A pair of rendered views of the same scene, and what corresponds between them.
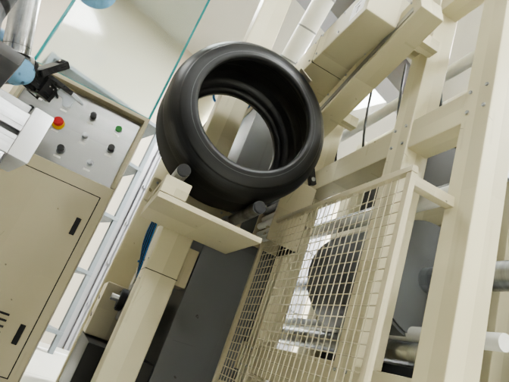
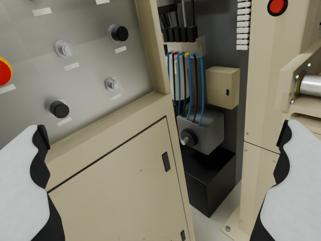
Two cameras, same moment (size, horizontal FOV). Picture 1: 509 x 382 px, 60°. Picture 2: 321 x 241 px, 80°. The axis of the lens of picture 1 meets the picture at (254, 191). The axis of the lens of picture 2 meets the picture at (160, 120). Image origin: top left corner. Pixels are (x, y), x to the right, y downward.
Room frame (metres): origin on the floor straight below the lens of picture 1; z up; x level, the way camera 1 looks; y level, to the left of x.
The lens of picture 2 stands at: (1.39, 0.78, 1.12)
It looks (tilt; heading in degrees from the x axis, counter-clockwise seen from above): 31 degrees down; 340
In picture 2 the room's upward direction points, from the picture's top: 12 degrees counter-clockwise
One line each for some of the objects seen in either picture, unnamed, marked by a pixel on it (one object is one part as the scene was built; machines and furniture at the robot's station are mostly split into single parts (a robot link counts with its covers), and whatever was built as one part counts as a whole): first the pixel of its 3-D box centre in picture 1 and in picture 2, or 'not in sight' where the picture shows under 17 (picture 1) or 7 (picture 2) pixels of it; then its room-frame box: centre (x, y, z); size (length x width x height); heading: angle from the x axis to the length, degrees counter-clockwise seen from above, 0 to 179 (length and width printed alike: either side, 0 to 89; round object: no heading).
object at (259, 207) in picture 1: (242, 216); not in sight; (1.56, 0.01, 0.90); 0.35 x 0.05 x 0.05; 16
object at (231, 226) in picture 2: not in sight; (255, 227); (1.76, 0.24, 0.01); 0.27 x 0.27 x 0.02; 16
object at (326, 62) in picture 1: (349, 54); not in sight; (1.48, -0.17, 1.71); 0.61 x 0.25 x 0.15; 16
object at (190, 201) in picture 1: (195, 209); (312, 63); (1.69, 0.20, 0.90); 0.40 x 0.03 x 0.10; 106
